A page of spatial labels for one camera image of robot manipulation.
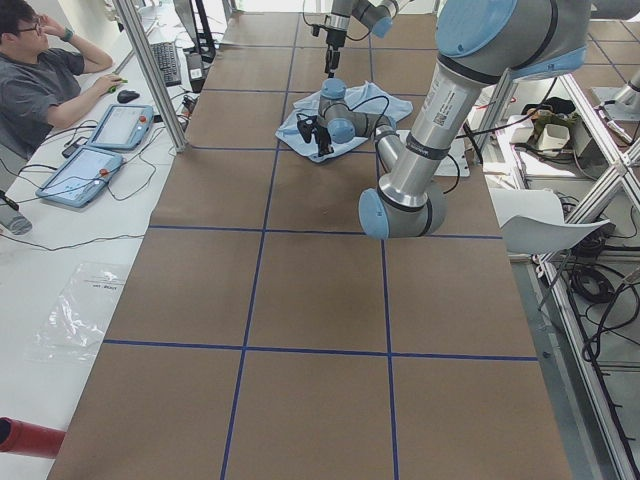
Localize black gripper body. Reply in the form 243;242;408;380
326;28;345;51
314;125;332;149

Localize light blue button-up shirt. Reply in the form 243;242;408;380
275;81;413;164

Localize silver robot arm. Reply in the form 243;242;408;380
312;0;411;78
316;1;591;239

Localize black keyboard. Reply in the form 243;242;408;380
150;42;182;86

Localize upper blue teach pendant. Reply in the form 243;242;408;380
87;104;154;152

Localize blue teach pendant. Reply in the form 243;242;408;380
87;104;154;152
36;146;124;208

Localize black computer mouse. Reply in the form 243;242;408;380
116;90;140;104

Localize white plastic chair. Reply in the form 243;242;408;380
489;188;610;255

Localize lower blue teach pendant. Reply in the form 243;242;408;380
36;146;124;208

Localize seated person in grey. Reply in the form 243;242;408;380
1;1;124;160

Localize clear plastic bag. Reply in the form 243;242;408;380
27;262;130;364

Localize red cylinder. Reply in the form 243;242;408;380
1;417;66;459

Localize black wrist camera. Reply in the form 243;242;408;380
311;24;324;37
296;113;317;144

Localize grey aluminium frame post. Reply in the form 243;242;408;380
113;0;187;153

